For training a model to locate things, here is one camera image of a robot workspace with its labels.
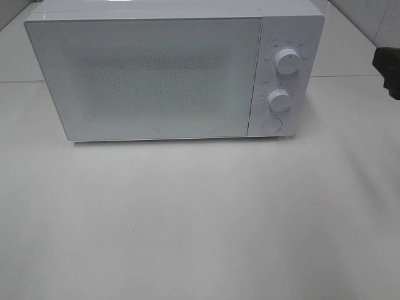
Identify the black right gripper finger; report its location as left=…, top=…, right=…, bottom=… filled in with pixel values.
left=372, top=47, right=400, bottom=100

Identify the white timer knob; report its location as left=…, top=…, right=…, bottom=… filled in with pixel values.
left=267, top=89, right=291, bottom=113

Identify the white microwave door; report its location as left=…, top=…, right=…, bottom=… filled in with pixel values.
left=26, top=18, right=261, bottom=142

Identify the white microwave oven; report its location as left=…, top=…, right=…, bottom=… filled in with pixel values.
left=24, top=1, right=325, bottom=142

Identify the upper white power knob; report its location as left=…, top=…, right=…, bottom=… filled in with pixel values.
left=274, top=47, right=301, bottom=76

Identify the round white door button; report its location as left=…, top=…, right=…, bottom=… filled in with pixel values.
left=262, top=117, right=283, bottom=134

